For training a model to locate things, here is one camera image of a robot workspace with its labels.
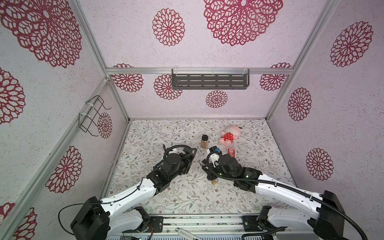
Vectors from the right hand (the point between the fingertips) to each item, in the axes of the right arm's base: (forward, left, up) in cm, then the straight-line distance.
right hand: (202, 165), depth 75 cm
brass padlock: (-1, -8, -18) cm, 20 cm away
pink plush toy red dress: (+32, -21, -12) cm, 41 cm away
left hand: (+5, +3, +1) cm, 6 cm away
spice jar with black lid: (+23, -2, -12) cm, 27 cm away
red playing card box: (+20, -20, -18) cm, 33 cm away
